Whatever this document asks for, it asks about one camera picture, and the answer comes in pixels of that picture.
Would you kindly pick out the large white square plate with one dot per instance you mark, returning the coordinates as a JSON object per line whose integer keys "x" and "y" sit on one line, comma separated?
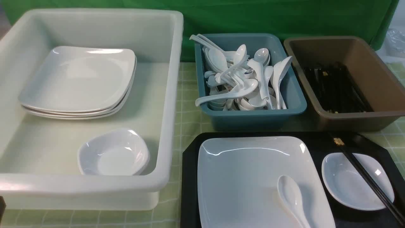
{"x": 237, "y": 183}

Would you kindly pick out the white ceramic soup spoon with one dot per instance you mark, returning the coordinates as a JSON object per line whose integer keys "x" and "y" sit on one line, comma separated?
{"x": 291, "y": 197}

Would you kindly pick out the small white sauce bowl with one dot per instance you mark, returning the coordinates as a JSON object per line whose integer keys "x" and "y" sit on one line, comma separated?
{"x": 346, "y": 185}

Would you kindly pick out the black chopstick pair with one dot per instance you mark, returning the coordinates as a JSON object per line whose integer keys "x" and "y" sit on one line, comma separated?
{"x": 369, "y": 180}

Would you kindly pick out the bottom stacked white plate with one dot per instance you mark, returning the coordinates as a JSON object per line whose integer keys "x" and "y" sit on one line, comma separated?
{"x": 82, "y": 117}

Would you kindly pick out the stacked white plate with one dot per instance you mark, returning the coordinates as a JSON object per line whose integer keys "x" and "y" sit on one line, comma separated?
{"x": 108, "y": 109}
{"x": 82, "y": 117}
{"x": 80, "y": 79}

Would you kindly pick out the middle stacked white plate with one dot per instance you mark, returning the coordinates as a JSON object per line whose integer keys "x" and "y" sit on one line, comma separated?
{"x": 108, "y": 109}

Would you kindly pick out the top stacked white plate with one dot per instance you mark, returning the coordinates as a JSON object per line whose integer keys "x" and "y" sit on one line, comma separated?
{"x": 80, "y": 79}

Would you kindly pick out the long white spoon front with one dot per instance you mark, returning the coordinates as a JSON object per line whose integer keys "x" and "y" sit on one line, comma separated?
{"x": 237, "y": 92}

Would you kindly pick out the white spoon top left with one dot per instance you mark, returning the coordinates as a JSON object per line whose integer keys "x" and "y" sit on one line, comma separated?
{"x": 229, "y": 55}

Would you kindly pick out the white spoon centre bin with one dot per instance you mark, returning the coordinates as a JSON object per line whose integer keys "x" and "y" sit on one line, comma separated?
{"x": 263, "y": 89}

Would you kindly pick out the small white bowl in tub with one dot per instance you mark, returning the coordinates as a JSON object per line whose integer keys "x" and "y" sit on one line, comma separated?
{"x": 121, "y": 152}

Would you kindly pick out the white spoon right upright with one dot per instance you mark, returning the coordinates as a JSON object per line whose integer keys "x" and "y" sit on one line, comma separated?
{"x": 280, "y": 69}

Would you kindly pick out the large white plastic tub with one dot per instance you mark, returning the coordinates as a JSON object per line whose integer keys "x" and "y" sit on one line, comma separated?
{"x": 39, "y": 168}

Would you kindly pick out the pile of black chopsticks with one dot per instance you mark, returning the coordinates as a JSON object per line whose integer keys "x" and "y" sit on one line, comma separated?
{"x": 335, "y": 89}

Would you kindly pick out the brown plastic chopstick bin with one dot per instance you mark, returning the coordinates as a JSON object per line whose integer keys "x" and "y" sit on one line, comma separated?
{"x": 379, "y": 86}

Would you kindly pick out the black serving tray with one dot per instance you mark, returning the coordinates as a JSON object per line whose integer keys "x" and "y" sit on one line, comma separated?
{"x": 320, "y": 145}

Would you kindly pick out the green checkered tablecloth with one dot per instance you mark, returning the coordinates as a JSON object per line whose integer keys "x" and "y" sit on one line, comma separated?
{"x": 190, "y": 122}

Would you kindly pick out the green backdrop cloth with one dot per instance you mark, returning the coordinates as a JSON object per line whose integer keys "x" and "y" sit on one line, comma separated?
{"x": 366, "y": 19}

